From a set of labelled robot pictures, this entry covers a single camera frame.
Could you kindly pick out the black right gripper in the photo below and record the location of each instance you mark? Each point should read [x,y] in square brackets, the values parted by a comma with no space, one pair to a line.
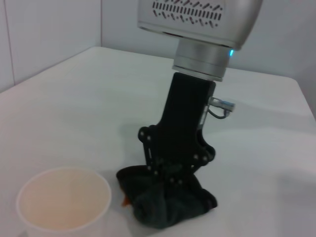
[182,118]

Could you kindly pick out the dark blue rag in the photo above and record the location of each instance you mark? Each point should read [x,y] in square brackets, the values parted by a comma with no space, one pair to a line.
[160,205]

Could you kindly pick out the white paper cup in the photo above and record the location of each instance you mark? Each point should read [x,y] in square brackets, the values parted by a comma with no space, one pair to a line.
[64,197]

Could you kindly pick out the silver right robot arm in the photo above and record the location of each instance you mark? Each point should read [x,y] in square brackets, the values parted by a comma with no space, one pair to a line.
[200,61]

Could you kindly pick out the brown water stain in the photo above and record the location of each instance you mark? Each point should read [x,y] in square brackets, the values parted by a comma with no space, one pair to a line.
[125,201]

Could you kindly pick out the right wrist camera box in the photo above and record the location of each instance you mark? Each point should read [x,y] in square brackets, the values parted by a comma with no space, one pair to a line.
[197,22]

